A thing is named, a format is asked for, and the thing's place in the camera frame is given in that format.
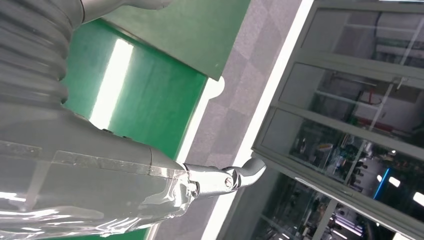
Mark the green conveyor belt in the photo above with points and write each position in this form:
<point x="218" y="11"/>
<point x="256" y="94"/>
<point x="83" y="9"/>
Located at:
<point x="149" y="99"/>

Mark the white floor ledge strip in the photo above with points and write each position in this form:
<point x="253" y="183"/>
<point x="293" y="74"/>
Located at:
<point x="266" y="99"/>

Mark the grey framed glass partition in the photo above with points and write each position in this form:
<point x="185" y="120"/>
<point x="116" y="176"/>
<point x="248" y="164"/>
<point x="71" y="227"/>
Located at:
<point x="331" y="59"/>

